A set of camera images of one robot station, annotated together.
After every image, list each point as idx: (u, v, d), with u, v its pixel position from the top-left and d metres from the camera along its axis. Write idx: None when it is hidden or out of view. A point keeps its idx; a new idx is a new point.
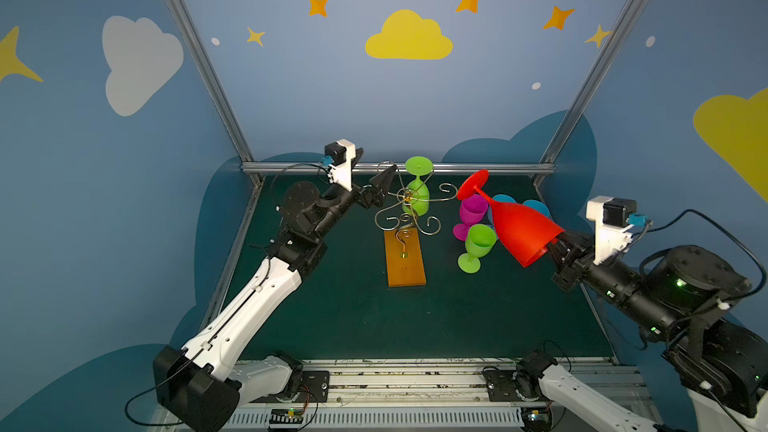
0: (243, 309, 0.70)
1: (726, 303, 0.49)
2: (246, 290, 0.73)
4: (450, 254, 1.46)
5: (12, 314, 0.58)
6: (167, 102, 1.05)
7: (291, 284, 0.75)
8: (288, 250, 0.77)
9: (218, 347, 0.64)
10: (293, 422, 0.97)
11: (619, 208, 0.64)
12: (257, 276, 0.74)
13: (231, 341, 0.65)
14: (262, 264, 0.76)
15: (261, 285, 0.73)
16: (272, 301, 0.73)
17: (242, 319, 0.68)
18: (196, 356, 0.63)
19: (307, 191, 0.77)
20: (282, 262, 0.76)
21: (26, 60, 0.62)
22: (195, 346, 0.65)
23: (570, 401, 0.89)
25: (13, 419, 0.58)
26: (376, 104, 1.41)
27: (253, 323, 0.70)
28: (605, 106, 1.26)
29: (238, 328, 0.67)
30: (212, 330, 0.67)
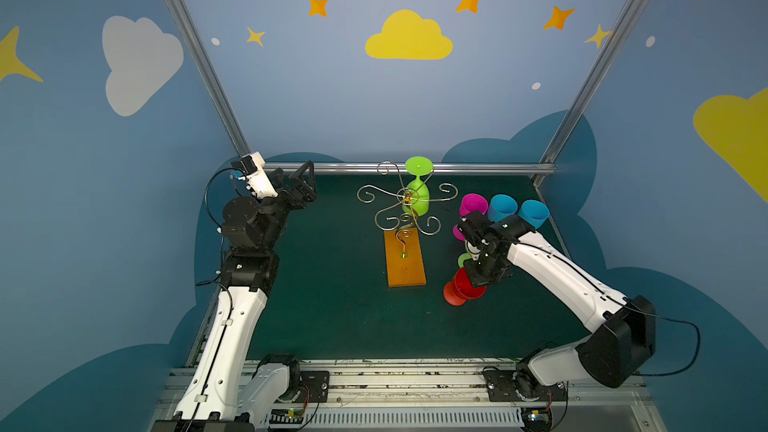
0: (223, 348, 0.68)
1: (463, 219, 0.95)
2: (216, 330, 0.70)
4: (450, 254, 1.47)
5: (11, 313, 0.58)
6: (168, 103, 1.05)
7: (260, 303, 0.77)
8: (243, 274, 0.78)
9: (214, 394, 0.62)
10: (293, 422, 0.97)
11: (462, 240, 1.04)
12: (221, 312, 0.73)
13: (224, 382, 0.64)
14: (222, 299, 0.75)
15: (230, 318, 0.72)
16: (248, 327, 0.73)
17: (226, 358, 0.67)
18: (194, 413, 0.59)
19: (245, 206, 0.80)
20: (241, 290, 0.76)
21: (25, 60, 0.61)
22: (188, 405, 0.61)
23: (548, 361, 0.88)
25: (15, 419, 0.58)
26: (376, 103, 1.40)
27: (238, 356, 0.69)
28: (605, 106, 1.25)
29: (226, 367, 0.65)
30: (198, 382, 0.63)
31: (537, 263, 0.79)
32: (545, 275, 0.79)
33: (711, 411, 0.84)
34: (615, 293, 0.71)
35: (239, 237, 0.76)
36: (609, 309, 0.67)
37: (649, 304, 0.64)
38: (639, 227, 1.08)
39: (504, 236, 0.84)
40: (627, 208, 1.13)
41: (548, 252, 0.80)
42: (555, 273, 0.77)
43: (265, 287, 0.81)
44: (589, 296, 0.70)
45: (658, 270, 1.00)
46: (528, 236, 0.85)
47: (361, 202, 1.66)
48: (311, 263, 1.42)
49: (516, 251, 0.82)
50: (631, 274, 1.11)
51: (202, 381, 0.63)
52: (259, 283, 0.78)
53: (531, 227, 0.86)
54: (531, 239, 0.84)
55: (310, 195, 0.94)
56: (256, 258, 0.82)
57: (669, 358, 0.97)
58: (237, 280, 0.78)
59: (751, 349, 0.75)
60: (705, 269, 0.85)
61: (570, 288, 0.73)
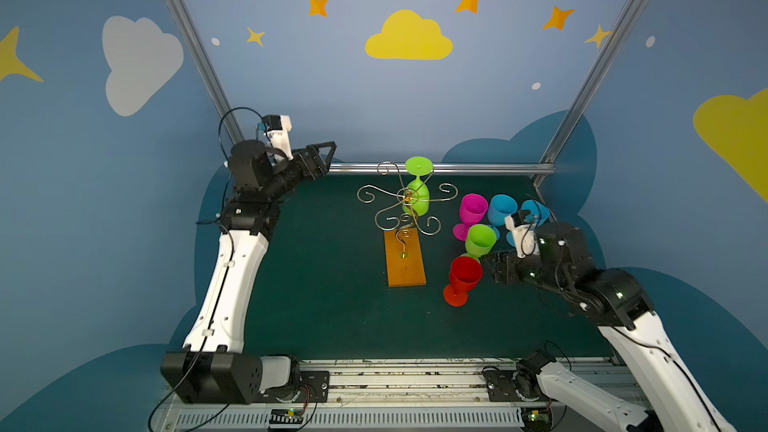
0: (227, 288, 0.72)
1: (561, 240, 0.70)
2: (219, 270, 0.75)
4: (450, 255, 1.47)
5: (12, 313, 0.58)
6: (168, 103, 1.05)
7: (260, 246, 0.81)
8: (243, 218, 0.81)
9: (220, 328, 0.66)
10: (293, 421, 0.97)
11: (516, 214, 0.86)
12: (223, 254, 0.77)
13: (230, 319, 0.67)
14: (223, 241, 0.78)
15: (232, 260, 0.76)
16: (250, 268, 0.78)
17: (230, 295, 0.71)
18: (202, 345, 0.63)
19: (251, 144, 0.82)
20: (242, 234, 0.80)
21: (26, 60, 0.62)
22: (196, 338, 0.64)
23: (565, 393, 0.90)
25: (14, 419, 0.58)
26: (376, 102, 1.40)
27: (241, 296, 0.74)
28: (605, 106, 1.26)
29: (230, 305, 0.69)
30: (204, 318, 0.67)
31: (651, 367, 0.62)
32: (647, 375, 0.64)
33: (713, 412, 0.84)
34: None
35: (244, 172, 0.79)
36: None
37: None
38: (639, 227, 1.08)
39: (611, 314, 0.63)
40: (627, 208, 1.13)
41: (667, 354, 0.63)
42: (672, 390, 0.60)
43: (265, 232, 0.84)
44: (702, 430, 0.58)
45: (658, 271, 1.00)
46: (646, 317, 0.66)
47: (361, 202, 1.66)
48: (311, 263, 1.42)
49: (617, 336, 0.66)
50: (631, 274, 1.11)
51: (207, 317, 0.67)
52: (259, 227, 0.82)
53: (649, 307, 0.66)
54: (645, 324, 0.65)
55: (322, 168, 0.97)
56: (256, 203, 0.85)
57: None
58: (237, 224, 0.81)
59: (751, 349, 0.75)
60: (705, 270, 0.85)
61: (680, 409, 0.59)
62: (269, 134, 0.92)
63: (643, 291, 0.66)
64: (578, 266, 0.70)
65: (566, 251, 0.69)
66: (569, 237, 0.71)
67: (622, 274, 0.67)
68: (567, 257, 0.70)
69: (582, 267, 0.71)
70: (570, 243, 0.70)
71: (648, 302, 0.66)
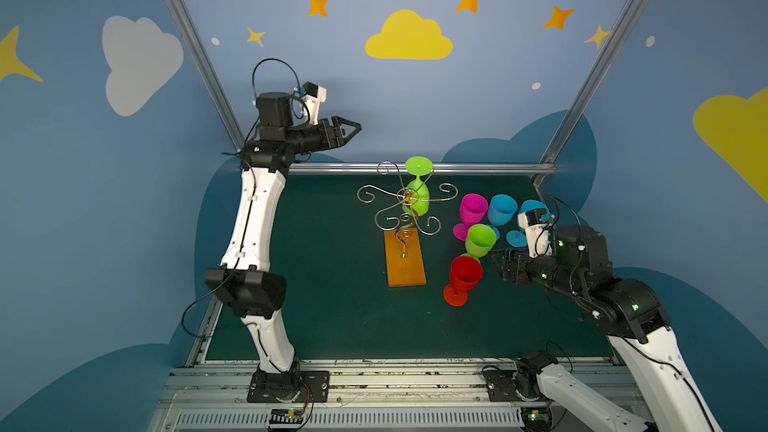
0: (252, 219, 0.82)
1: (581, 245, 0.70)
2: (244, 204, 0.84)
4: (450, 254, 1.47)
5: (12, 313, 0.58)
6: (168, 103, 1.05)
7: (279, 183, 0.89)
8: (261, 156, 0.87)
9: (250, 251, 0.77)
10: (293, 422, 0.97)
11: (532, 213, 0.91)
12: (247, 190, 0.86)
13: (257, 244, 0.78)
14: (246, 178, 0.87)
15: (255, 195, 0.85)
16: (271, 203, 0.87)
17: (256, 224, 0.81)
18: (237, 264, 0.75)
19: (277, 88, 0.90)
20: (262, 171, 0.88)
21: (26, 60, 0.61)
22: (231, 258, 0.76)
23: (565, 396, 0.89)
25: (14, 419, 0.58)
26: (376, 102, 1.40)
27: (265, 226, 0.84)
28: (605, 106, 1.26)
29: (256, 233, 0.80)
30: (236, 243, 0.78)
31: (658, 382, 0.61)
32: (655, 391, 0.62)
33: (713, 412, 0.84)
34: None
35: (269, 110, 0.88)
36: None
37: None
38: (639, 226, 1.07)
39: (624, 327, 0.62)
40: (627, 208, 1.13)
41: (677, 371, 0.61)
42: (676, 406, 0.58)
43: (282, 170, 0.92)
44: None
45: (658, 270, 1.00)
46: (659, 333, 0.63)
47: (361, 202, 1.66)
48: (311, 263, 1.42)
49: (627, 348, 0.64)
50: (631, 274, 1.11)
51: (239, 242, 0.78)
52: (276, 165, 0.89)
53: (665, 322, 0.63)
54: (661, 339, 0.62)
55: (340, 140, 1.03)
56: (274, 145, 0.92)
57: None
58: (255, 161, 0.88)
59: (752, 349, 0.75)
60: (706, 270, 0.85)
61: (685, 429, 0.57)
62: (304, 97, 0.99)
63: (661, 306, 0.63)
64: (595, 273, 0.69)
65: (585, 256, 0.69)
66: (591, 242, 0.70)
67: (640, 287, 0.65)
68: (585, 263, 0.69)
69: (599, 274, 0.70)
70: (591, 248, 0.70)
71: (665, 317, 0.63)
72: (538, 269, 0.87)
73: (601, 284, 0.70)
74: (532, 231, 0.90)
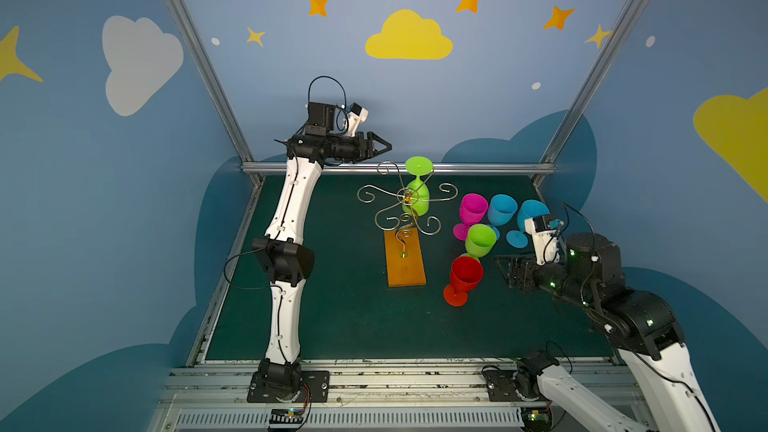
0: (292, 200, 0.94)
1: (595, 255, 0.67)
2: (287, 185, 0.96)
4: (450, 254, 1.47)
5: (13, 313, 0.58)
6: (168, 103, 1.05)
7: (317, 171, 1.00)
8: (304, 148, 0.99)
9: (289, 227, 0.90)
10: (293, 421, 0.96)
11: (539, 219, 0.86)
12: (290, 174, 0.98)
13: (295, 222, 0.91)
14: (291, 165, 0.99)
15: (296, 180, 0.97)
16: (309, 188, 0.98)
17: (296, 203, 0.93)
18: (277, 235, 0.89)
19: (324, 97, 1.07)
20: (304, 160, 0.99)
21: (25, 60, 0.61)
22: (273, 229, 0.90)
23: (565, 399, 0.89)
25: (14, 420, 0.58)
26: (376, 102, 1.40)
27: (303, 207, 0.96)
28: (605, 106, 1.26)
29: (295, 212, 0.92)
30: (278, 218, 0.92)
31: (669, 397, 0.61)
32: (664, 406, 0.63)
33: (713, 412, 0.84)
34: None
35: (318, 112, 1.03)
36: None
37: None
38: (639, 226, 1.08)
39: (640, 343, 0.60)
40: (627, 208, 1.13)
41: (689, 388, 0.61)
42: (684, 420, 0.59)
43: (319, 162, 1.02)
44: None
45: (658, 270, 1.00)
46: (671, 349, 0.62)
47: (361, 202, 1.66)
48: None
49: (639, 362, 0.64)
50: (631, 274, 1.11)
51: (280, 218, 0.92)
52: (315, 158, 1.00)
53: (679, 337, 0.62)
54: (673, 354, 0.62)
55: (372, 153, 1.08)
56: (316, 139, 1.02)
57: None
58: (298, 152, 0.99)
59: (751, 349, 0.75)
60: (705, 270, 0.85)
61: None
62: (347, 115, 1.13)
63: (676, 320, 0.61)
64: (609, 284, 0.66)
65: (598, 268, 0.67)
66: (605, 253, 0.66)
67: (655, 300, 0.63)
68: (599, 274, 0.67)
69: (612, 285, 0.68)
70: (604, 259, 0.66)
71: (678, 332, 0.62)
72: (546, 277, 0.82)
73: (614, 295, 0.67)
74: (539, 239, 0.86)
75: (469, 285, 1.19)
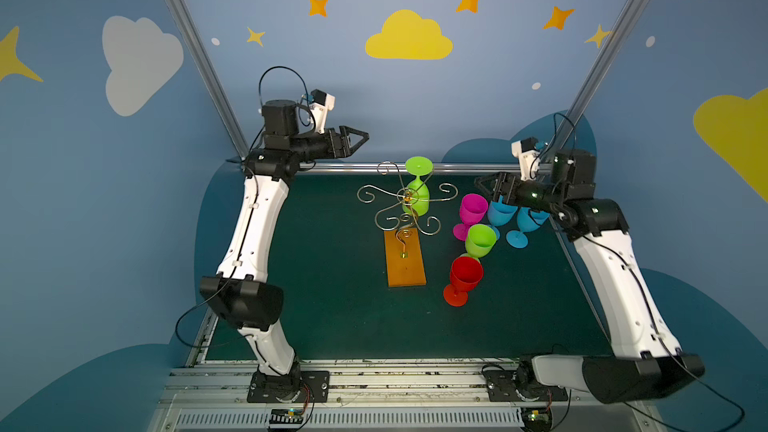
0: (251, 227, 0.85)
1: (571, 160, 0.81)
2: (245, 211, 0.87)
4: (450, 254, 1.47)
5: (13, 313, 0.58)
6: (168, 102, 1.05)
7: (281, 192, 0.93)
8: (264, 165, 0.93)
9: (247, 260, 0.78)
10: (293, 422, 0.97)
11: (528, 139, 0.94)
12: (249, 198, 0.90)
13: (255, 253, 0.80)
14: (250, 187, 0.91)
15: (256, 203, 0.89)
16: (272, 212, 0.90)
17: (256, 232, 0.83)
18: (233, 272, 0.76)
19: (281, 101, 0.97)
20: (265, 179, 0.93)
21: (26, 60, 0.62)
22: (227, 266, 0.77)
23: (558, 362, 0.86)
25: (12, 420, 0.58)
26: (376, 102, 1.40)
27: (264, 235, 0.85)
28: (605, 106, 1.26)
29: (255, 241, 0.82)
30: (234, 251, 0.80)
31: (605, 267, 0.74)
32: (605, 281, 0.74)
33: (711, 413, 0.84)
34: (671, 341, 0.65)
35: (275, 119, 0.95)
36: (652, 349, 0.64)
37: (699, 363, 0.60)
38: (639, 225, 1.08)
39: (588, 225, 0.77)
40: (626, 208, 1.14)
41: (624, 263, 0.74)
42: (616, 283, 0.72)
43: (285, 179, 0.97)
44: (639, 326, 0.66)
45: (658, 270, 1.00)
46: (614, 235, 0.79)
47: (361, 202, 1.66)
48: (311, 263, 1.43)
49: (586, 247, 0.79)
50: None
51: (236, 250, 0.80)
52: (279, 175, 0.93)
53: (623, 228, 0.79)
54: (615, 237, 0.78)
55: (346, 150, 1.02)
56: (278, 154, 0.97)
57: None
58: (259, 169, 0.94)
59: (750, 349, 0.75)
60: (704, 270, 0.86)
61: (622, 306, 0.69)
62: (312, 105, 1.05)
63: (621, 216, 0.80)
64: (578, 187, 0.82)
65: (572, 170, 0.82)
66: (582, 159, 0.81)
67: (604, 201, 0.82)
68: (571, 177, 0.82)
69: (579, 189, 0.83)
70: (579, 164, 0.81)
71: (623, 224, 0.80)
72: (528, 189, 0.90)
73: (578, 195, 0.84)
74: (525, 158, 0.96)
75: (469, 285, 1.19)
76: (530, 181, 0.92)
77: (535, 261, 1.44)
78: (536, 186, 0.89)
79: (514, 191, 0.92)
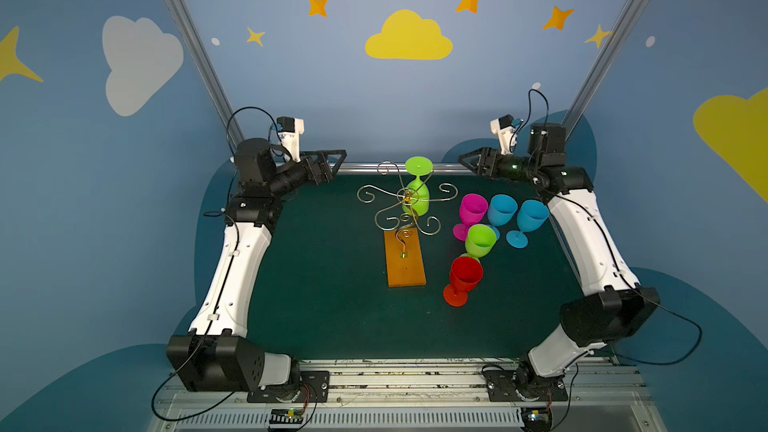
0: (230, 276, 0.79)
1: (545, 132, 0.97)
2: (225, 260, 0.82)
4: (450, 254, 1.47)
5: (13, 313, 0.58)
6: (167, 102, 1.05)
7: (264, 238, 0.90)
8: (247, 213, 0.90)
9: (225, 313, 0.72)
10: (294, 422, 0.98)
11: (505, 119, 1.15)
12: (228, 246, 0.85)
13: (234, 305, 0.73)
14: (230, 235, 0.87)
15: (236, 249, 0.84)
16: (254, 258, 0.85)
17: (235, 284, 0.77)
18: (207, 329, 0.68)
19: (257, 144, 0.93)
20: (247, 226, 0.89)
21: (25, 60, 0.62)
22: (201, 322, 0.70)
23: (550, 342, 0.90)
25: (11, 420, 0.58)
26: (376, 102, 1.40)
27: (245, 285, 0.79)
28: (606, 106, 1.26)
29: (233, 292, 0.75)
30: (210, 304, 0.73)
31: (573, 220, 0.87)
32: (575, 233, 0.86)
33: (711, 413, 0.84)
34: (630, 276, 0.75)
35: (251, 168, 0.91)
36: (614, 283, 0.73)
37: (656, 295, 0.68)
38: (640, 225, 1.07)
39: (557, 185, 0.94)
40: (626, 208, 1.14)
41: (590, 216, 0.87)
42: (583, 233, 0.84)
43: (269, 226, 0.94)
44: (603, 266, 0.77)
45: (658, 270, 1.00)
46: (581, 193, 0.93)
47: (361, 202, 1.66)
48: (311, 263, 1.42)
49: (558, 204, 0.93)
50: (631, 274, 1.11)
51: (213, 304, 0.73)
52: (262, 221, 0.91)
53: (589, 187, 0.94)
54: (583, 195, 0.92)
55: (328, 175, 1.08)
56: (259, 199, 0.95)
57: (668, 358, 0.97)
58: (242, 217, 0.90)
59: (750, 349, 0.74)
60: (704, 270, 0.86)
61: (589, 251, 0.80)
62: (282, 134, 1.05)
63: (587, 177, 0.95)
64: (550, 154, 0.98)
65: (545, 140, 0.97)
66: (553, 131, 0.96)
67: (573, 166, 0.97)
68: (544, 146, 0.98)
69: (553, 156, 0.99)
70: (552, 135, 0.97)
71: (589, 185, 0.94)
72: (508, 163, 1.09)
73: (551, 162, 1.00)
74: (503, 135, 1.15)
75: (469, 285, 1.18)
76: (511, 155, 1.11)
77: (535, 261, 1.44)
78: (516, 160, 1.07)
79: (496, 165, 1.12)
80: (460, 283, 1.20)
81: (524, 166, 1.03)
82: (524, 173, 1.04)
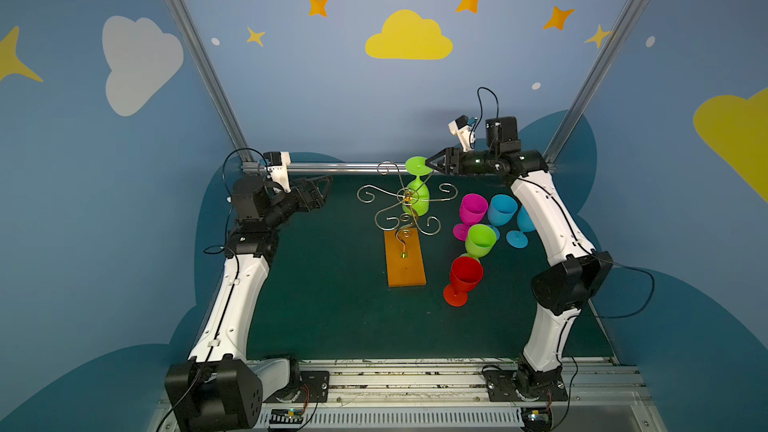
0: (231, 303, 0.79)
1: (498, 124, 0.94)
2: (225, 289, 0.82)
4: (450, 254, 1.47)
5: (14, 313, 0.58)
6: (168, 102, 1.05)
7: (263, 269, 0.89)
8: (246, 247, 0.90)
9: (226, 339, 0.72)
10: (293, 421, 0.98)
11: (460, 118, 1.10)
12: (228, 276, 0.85)
13: (235, 330, 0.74)
14: (230, 266, 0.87)
15: (237, 279, 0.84)
16: (254, 287, 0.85)
17: (235, 310, 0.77)
18: (208, 355, 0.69)
19: (252, 181, 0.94)
20: (246, 257, 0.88)
21: (25, 60, 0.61)
22: (201, 350, 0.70)
23: (535, 332, 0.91)
25: (12, 420, 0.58)
26: (376, 102, 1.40)
27: (245, 311, 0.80)
28: (605, 106, 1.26)
29: (234, 318, 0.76)
30: (210, 332, 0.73)
31: (532, 200, 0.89)
32: (536, 212, 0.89)
33: (711, 413, 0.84)
34: (587, 242, 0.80)
35: (246, 205, 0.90)
36: (574, 252, 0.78)
37: (609, 256, 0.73)
38: (639, 225, 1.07)
39: (517, 169, 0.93)
40: (626, 208, 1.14)
41: (548, 194, 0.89)
42: (542, 210, 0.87)
43: (268, 258, 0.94)
44: (563, 237, 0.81)
45: (657, 270, 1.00)
46: (538, 174, 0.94)
47: (361, 202, 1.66)
48: (311, 263, 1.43)
49: (524, 191, 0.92)
50: (630, 274, 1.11)
51: (213, 331, 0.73)
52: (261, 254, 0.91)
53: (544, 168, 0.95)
54: (539, 177, 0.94)
55: (320, 200, 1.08)
56: (257, 232, 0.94)
57: (668, 358, 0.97)
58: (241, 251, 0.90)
59: (750, 350, 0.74)
60: (704, 270, 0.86)
61: (550, 226, 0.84)
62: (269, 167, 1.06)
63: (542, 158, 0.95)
64: (508, 143, 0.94)
65: (500, 132, 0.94)
66: (505, 121, 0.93)
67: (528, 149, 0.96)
68: (499, 137, 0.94)
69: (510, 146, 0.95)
70: (504, 125, 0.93)
71: (545, 164, 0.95)
72: (471, 157, 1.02)
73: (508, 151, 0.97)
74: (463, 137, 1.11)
75: (469, 285, 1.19)
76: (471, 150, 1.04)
77: (534, 261, 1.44)
78: (478, 153, 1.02)
79: (461, 163, 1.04)
80: (461, 283, 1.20)
81: (486, 160, 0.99)
82: (487, 165, 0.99)
